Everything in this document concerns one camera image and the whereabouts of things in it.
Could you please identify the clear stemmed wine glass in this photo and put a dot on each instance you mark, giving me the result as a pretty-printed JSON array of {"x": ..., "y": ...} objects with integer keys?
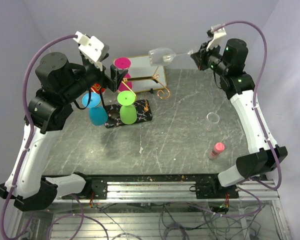
[{"x": 163, "y": 56}]

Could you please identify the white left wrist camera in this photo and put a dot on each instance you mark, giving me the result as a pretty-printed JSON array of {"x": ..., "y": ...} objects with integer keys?
[{"x": 91, "y": 48}]

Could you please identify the red plastic wine glass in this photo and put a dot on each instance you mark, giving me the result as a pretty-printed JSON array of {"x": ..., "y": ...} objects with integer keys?
[{"x": 96, "y": 88}]

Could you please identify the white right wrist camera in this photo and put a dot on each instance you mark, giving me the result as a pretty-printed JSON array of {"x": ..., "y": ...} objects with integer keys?
[{"x": 216, "y": 33}]

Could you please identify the clear tumbler glass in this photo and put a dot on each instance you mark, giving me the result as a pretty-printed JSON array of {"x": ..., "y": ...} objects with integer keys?
[{"x": 212, "y": 121}]

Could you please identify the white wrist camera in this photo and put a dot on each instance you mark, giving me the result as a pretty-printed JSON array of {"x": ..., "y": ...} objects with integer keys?
[
  {"x": 216, "y": 33},
  {"x": 91, "y": 48}
]

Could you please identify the blue plastic wine glass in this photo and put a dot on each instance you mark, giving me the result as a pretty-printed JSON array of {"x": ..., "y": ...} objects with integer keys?
[{"x": 96, "y": 111}]

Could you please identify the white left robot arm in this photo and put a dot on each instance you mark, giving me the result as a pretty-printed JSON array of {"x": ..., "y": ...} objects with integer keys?
[{"x": 62, "y": 83}]

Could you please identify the gold framed mirror tray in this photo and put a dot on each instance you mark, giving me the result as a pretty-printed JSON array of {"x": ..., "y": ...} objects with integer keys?
[{"x": 138, "y": 72}]

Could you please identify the small pink capped bottle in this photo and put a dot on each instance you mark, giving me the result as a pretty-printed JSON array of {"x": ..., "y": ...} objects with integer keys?
[{"x": 218, "y": 148}]

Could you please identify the green plastic wine glass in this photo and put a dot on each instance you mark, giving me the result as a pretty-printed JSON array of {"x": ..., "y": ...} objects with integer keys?
[{"x": 127, "y": 112}]

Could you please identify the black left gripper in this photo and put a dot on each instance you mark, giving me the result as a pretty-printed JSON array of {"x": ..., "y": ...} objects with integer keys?
[{"x": 113, "y": 82}]

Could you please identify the gold wire wine glass rack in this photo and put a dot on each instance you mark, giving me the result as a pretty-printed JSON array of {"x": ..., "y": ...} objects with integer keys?
[{"x": 142, "y": 106}]

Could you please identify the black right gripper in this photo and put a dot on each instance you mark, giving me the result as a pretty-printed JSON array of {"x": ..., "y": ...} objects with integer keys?
[{"x": 200, "y": 57}]

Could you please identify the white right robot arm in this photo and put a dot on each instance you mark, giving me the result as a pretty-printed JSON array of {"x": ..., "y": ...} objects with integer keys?
[{"x": 265, "y": 155}]

